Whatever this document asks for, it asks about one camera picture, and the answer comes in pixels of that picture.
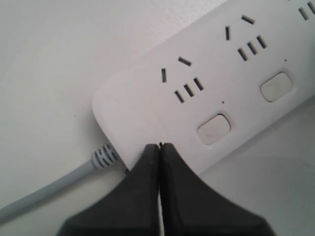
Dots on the white power strip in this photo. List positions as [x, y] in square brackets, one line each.
[213, 86]

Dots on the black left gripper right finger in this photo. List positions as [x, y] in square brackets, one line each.
[191, 208]

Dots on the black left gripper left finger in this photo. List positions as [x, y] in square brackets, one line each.
[130, 209]

